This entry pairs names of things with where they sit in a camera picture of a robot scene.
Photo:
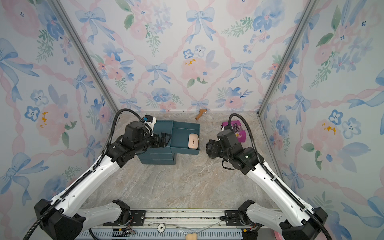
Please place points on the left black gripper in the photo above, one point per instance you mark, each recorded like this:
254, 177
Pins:
158, 144

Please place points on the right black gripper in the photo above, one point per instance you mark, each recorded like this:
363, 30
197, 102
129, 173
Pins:
216, 144

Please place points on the pink computer mouse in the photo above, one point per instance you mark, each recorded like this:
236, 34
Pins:
193, 141

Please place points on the teal top drawer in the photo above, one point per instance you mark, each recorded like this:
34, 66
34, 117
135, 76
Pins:
180, 138

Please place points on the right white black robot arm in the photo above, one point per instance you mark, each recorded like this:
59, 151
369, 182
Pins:
295, 219

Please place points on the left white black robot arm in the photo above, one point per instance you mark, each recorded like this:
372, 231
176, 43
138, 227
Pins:
62, 217

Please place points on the purple snack bag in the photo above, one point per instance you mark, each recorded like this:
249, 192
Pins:
237, 128

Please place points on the pink alarm clock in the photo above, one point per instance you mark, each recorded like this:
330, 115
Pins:
278, 236

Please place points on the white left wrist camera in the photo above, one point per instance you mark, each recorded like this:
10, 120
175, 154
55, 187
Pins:
150, 121

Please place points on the wooden handle roller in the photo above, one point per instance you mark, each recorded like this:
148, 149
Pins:
201, 112

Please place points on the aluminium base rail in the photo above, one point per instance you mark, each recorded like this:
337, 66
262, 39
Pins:
175, 224

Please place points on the beige knob at rail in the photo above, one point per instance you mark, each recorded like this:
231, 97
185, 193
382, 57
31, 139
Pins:
191, 236

